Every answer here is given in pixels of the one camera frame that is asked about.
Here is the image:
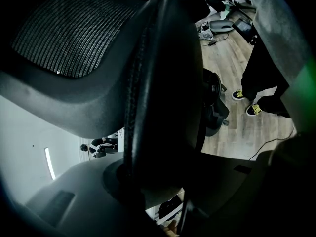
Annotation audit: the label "black mesh office chair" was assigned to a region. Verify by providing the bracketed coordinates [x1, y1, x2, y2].
[0, 0, 231, 202]

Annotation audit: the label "black box with screen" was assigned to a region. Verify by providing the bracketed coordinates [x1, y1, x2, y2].
[232, 18, 252, 38]

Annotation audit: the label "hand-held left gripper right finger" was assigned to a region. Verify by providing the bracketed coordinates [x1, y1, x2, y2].
[176, 153, 259, 235]

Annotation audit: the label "black shoe yellow laces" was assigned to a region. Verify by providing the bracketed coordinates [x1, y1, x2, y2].
[246, 103, 263, 117]
[232, 89, 246, 101]

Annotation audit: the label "grey oval device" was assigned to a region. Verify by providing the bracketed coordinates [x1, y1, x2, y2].
[209, 20, 234, 33]

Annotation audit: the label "black cable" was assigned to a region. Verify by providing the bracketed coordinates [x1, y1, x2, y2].
[248, 124, 296, 161]

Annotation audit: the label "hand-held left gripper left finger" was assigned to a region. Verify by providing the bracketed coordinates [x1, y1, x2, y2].
[24, 156, 175, 237]

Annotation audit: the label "ceiling tube light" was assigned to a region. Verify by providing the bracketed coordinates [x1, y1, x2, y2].
[44, 147, 56, 181]

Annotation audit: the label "person's black trousers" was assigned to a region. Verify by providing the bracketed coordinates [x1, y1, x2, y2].
[240, 31, 293, 119]

